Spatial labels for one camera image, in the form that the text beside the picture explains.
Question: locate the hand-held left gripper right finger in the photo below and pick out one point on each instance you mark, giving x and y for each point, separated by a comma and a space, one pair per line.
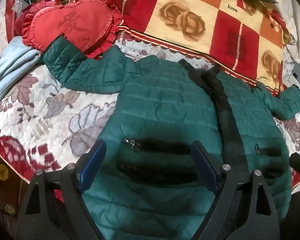
206, 166

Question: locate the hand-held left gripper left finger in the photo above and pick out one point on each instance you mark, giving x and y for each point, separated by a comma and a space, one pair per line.
91, 166

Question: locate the green puffer jacket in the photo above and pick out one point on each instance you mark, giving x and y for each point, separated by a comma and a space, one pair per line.
152, 100

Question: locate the floral plush blanket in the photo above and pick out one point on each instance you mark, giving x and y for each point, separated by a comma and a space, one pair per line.
52, 120

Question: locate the light blue cloth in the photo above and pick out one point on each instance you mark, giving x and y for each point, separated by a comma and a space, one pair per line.
10, 67

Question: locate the white bedsheet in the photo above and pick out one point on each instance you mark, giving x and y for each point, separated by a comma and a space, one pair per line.
292, 25

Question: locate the red heart-shaped frilled pillow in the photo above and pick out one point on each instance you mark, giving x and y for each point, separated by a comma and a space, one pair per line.
70, 22

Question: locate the red yellow checkered quilt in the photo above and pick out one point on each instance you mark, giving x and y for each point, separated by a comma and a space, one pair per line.
190, 17

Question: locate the clear plastic bag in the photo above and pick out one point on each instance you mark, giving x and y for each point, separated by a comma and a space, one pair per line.
20, 3

